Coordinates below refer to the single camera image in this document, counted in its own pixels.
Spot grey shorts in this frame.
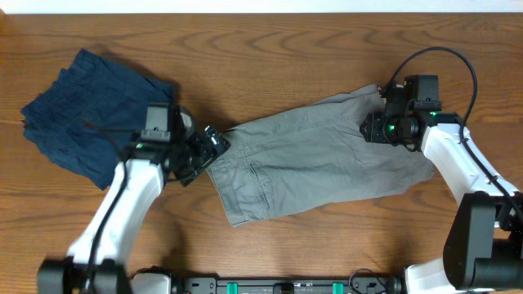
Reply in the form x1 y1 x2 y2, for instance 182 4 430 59
207 84 434 226

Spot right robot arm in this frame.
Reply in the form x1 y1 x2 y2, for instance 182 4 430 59
360 111 522 293

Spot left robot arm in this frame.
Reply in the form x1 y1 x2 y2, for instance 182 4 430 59
37 126 230 293

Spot folded navy blue shorts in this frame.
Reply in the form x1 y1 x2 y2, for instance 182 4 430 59
21 49 178 189

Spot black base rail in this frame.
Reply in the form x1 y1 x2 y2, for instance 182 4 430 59
130 265 450 294

